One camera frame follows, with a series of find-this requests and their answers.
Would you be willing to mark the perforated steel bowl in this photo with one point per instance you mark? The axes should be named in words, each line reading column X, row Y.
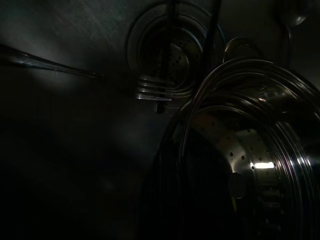
column 262, row 155

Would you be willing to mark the steel spoon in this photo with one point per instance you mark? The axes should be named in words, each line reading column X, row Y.
column 240, row 44
column 296, row 18

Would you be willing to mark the steel fork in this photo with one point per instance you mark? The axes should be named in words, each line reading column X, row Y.
column 152, row 88

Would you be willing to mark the stainless steel sink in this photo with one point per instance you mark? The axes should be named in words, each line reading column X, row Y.
column 62, row 30

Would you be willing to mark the steel sink drain strainer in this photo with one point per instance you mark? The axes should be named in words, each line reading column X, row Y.
column 180, row 57

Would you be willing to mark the black chopstick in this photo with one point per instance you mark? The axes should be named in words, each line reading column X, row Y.
column 174, row 10
column 212, row 37

